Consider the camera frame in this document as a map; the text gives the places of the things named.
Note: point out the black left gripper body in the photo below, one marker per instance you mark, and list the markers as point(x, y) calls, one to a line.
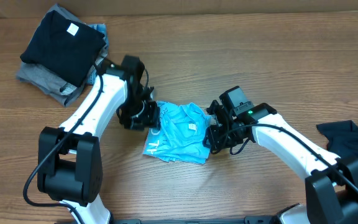
point(138, 113)

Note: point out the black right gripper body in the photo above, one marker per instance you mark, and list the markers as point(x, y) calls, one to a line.
point(212, 137)

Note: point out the light blue printed t-shirt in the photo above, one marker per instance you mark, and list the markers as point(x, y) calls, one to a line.
point(180, 135)

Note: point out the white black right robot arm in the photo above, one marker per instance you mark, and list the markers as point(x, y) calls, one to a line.
point(331, 181)

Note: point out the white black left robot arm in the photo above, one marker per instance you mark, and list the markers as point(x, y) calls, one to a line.
point(69, 172)

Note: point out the folded grey garment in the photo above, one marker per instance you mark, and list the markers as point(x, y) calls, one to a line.
point(47, 81)

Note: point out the folded blue denim garment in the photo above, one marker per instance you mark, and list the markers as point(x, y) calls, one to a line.
point(96, 74)

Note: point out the folded black t-shirt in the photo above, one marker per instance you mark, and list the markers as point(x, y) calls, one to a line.
point(67, 48)

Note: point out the crumpled black garment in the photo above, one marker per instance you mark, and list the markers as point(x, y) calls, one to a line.
point(342, 137)

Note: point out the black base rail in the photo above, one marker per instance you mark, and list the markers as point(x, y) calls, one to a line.
point(185, 221)

